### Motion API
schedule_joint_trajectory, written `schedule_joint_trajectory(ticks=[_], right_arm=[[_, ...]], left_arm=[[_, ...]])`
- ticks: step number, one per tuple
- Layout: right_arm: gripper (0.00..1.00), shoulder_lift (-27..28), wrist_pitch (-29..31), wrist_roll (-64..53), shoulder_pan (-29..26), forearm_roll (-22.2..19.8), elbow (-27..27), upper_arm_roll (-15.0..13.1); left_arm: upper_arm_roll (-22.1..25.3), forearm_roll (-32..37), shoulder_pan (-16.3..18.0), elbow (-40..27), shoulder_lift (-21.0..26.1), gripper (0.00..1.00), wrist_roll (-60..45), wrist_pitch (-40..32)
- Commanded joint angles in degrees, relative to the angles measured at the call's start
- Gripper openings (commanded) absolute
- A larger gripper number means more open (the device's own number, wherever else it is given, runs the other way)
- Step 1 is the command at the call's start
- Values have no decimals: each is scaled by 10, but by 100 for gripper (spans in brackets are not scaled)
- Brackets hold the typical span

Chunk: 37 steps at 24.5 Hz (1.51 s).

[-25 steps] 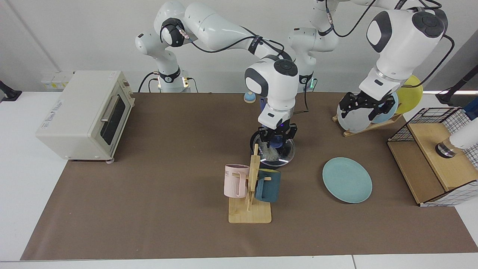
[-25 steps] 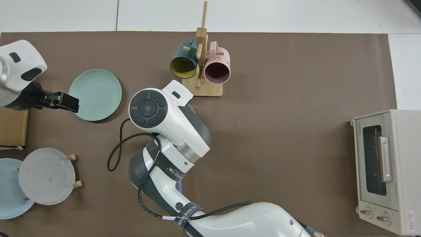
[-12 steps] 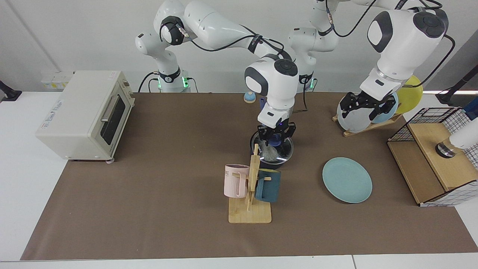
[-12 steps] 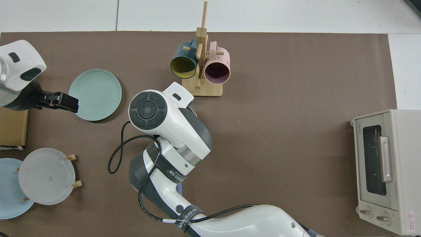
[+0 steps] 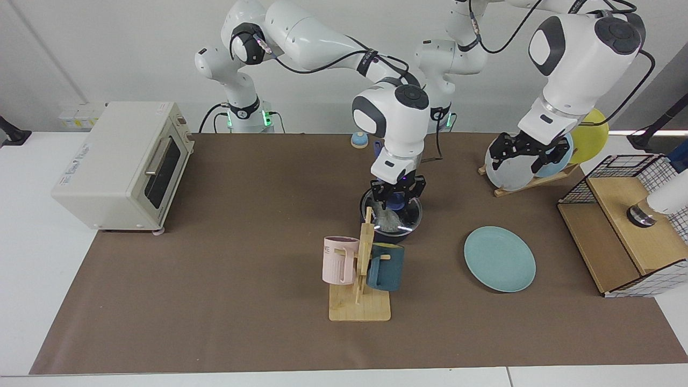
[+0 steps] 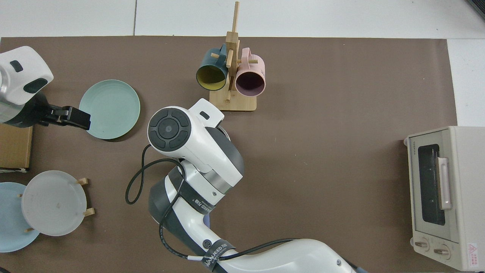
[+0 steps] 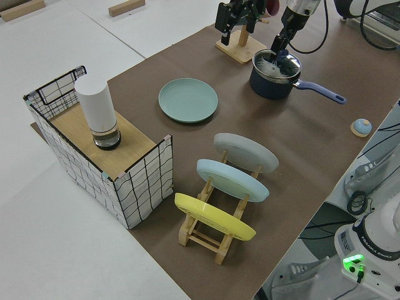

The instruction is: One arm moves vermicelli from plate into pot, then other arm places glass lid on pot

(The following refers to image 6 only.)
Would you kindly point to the pale green plate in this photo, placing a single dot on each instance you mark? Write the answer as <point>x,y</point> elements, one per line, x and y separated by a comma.
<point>113,106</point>

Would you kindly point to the grey plate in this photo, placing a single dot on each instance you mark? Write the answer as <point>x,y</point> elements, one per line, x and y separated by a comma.
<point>53,204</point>

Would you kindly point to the wooden plate rack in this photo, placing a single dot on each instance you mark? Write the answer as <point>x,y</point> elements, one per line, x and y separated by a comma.
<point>89,212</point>

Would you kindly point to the light blue plate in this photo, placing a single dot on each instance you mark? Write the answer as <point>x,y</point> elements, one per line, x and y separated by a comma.
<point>11,227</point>

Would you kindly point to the dark teal cup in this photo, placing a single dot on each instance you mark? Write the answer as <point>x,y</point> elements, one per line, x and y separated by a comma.
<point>206,62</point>

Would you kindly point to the wooden cup stand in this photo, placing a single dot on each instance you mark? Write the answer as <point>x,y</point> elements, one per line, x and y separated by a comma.
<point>232,103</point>

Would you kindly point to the pink cup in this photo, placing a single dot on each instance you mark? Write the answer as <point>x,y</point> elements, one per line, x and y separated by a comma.
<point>252,68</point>

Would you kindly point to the brown table cloth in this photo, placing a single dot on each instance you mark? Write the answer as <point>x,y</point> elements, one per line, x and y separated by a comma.
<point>322,170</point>

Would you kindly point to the pale toaster oven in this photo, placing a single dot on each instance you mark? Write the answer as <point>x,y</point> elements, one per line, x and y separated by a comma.
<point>466,170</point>

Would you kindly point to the dark ribbed object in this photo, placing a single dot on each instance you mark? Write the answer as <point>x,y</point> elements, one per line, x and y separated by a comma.
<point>478,7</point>

